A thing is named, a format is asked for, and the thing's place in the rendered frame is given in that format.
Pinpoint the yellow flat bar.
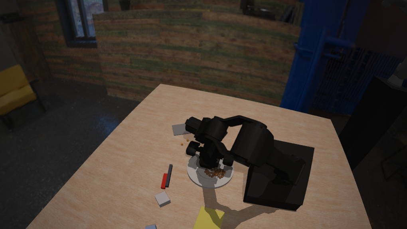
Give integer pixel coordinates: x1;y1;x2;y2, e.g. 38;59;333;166
193;206;225;229

